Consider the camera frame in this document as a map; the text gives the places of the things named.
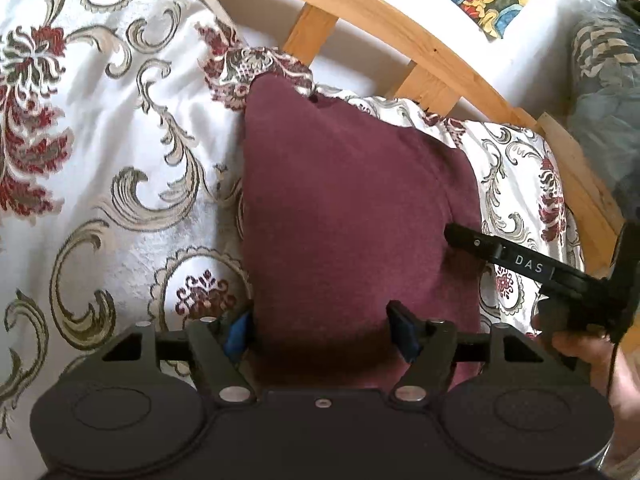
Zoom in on wooden bed frame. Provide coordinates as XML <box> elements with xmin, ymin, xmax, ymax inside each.
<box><xmin>282</xmin><ymin>0</ymin><xmax>623</xmax><ymax>278</ymax></box>

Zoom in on maroon long sleeve top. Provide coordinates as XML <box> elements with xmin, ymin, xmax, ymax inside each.
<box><xmin>242</xmin><ymin>75</ymin><xmax>483</xmax><ymax>389</ymax></box>

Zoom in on person's right hand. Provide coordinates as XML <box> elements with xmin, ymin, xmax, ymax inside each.
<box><xmin>532</xmin><ymin>314</ymin><xmax>639</xmax><ymax>479</ymax></box>

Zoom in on floral satin bedspread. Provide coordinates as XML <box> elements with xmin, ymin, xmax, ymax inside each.
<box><xmin>0</xmin><ymin>0</ymin><xmax>586</xmax><ymax>441</ymax></box>

